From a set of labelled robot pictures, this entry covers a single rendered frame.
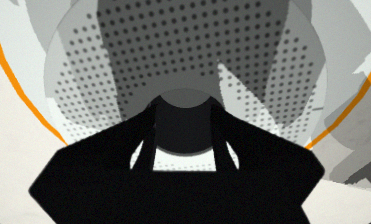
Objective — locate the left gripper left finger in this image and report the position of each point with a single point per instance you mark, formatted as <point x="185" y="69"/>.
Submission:
<point x="112" y="148"/>

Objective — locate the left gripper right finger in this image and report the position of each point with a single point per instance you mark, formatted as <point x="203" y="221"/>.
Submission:
<point x="261" y="150"/>

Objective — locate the orange painted ring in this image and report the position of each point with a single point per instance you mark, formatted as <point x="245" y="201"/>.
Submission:
<point x="17" y="88"/>

